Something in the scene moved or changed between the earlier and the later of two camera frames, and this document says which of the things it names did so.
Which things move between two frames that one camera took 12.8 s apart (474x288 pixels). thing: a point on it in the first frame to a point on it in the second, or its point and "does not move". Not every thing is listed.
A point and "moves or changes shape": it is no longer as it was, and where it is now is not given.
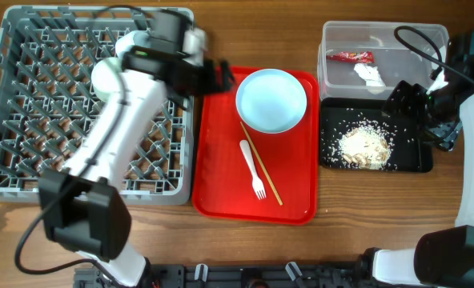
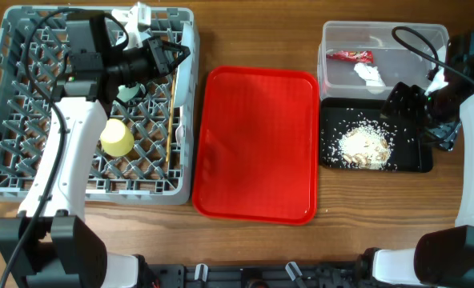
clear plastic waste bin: x=364 y=60 does not move
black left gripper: x=224 y=76 to x=155 y=51
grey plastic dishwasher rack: x=37 y=96 does not move
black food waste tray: x=355 y=136 does not move
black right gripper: x=414 y=93 does not move
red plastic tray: x=243 y=173 does not move
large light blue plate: x=271 y=100 moves or changes shape
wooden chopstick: x=247 y=135 to x=170 y=116
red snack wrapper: x=359 y=57 does not move
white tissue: x=374 y=82 does not move
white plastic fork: x=258 y=184 to x=179 y=134
